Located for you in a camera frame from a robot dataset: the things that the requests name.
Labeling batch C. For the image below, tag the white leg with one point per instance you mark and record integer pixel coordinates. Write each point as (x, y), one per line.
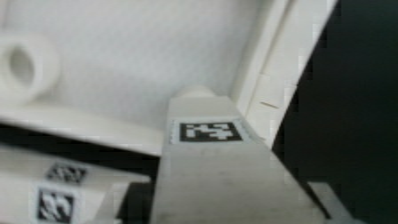
(223, 183)

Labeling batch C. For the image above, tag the white desk top tray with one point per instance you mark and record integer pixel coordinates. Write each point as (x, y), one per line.
(113, 53)

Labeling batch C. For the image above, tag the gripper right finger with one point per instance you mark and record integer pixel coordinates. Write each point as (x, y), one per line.
(339, 215)

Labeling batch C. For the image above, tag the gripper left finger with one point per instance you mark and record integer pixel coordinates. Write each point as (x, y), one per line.
(133, 201)

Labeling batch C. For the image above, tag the white sheet with markers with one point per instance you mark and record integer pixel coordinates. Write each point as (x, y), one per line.
(55, 189)

